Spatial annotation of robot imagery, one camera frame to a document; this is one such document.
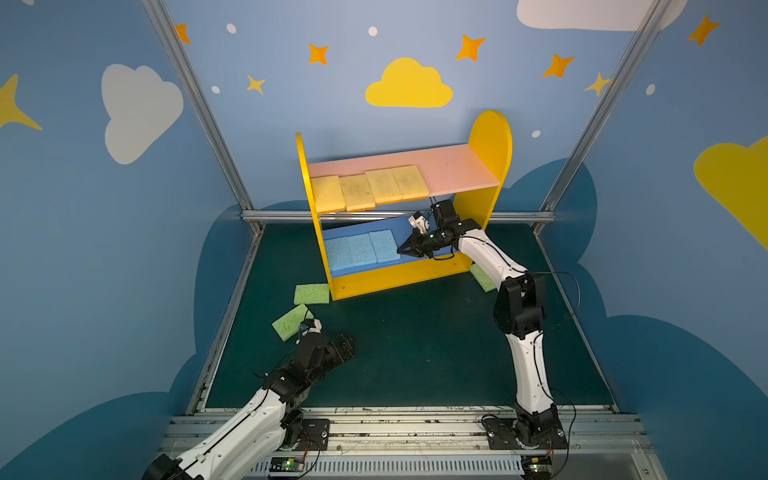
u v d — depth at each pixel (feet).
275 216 3.79
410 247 2.83
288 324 3.00
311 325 2.57
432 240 2.76
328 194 2.27
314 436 2.42
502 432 2.46
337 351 2.46
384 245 3.12
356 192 2.31
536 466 2.35
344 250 3.06
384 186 2.36
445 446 2.41
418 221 2.99
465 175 2.51
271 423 1.80
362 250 3.08
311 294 3.23
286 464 2.34
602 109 2.83
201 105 2.76
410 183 2.40
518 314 1.94
